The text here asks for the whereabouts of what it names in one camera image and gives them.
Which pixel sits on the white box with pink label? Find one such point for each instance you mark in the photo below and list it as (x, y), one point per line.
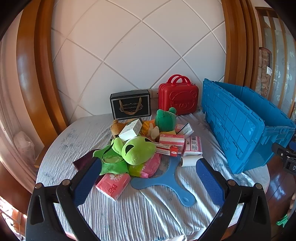
(193, 144)

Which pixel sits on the pink plush with orange bow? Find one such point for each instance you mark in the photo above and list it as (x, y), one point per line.
(148, 127)

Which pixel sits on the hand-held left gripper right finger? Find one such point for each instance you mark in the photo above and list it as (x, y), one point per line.
(208, 180)

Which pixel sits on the pink and green wipes packet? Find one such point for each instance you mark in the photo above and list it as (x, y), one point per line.
(148, 165)

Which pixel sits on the dark green frog plush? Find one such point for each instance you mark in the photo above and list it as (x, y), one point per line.
(164, 121)

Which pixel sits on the small green object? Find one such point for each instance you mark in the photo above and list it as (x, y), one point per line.
(283, 222)

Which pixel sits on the pink flowered tissue pack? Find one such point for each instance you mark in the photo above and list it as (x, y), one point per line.
(113, 185)

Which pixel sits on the white paper roll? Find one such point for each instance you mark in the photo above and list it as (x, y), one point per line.
(188, 161)

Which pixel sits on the white and green carton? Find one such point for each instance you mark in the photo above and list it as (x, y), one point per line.
(129, 132)

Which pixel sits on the blue plastic crate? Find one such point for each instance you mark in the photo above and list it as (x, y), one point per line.
(235, 129)

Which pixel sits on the curved wooden frame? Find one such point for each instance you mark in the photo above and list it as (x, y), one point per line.
(238, 46)
(44, 69)

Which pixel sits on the blue three-armed plastic toy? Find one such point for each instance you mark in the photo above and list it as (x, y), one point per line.
(171, 183)

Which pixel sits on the light green frog plush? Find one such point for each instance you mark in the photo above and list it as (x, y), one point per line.
(138, 150)

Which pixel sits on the small red suitcase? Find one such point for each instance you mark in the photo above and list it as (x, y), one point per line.
(182, 99)

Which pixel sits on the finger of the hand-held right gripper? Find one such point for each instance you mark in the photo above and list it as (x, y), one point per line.
(281, 150)

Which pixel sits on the brown bear plush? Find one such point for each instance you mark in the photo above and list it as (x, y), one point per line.
(116, 127)

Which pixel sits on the patterned glass door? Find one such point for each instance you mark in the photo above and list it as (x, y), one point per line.
(282, 46)

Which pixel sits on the long white and red box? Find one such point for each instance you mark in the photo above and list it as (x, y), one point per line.
(166, 149)

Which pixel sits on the rolled patterned mat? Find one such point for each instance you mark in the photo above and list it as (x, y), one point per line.
(264, 69)

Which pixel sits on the pink and white tissue pack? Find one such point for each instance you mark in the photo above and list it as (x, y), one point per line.
(172, 139)

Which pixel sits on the person's right hand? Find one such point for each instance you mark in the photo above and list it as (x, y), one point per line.
(293, 204)

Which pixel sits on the small white and red box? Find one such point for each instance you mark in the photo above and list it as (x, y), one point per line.
(187, 129)

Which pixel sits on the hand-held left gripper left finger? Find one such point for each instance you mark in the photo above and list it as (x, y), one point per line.
(89, 180)

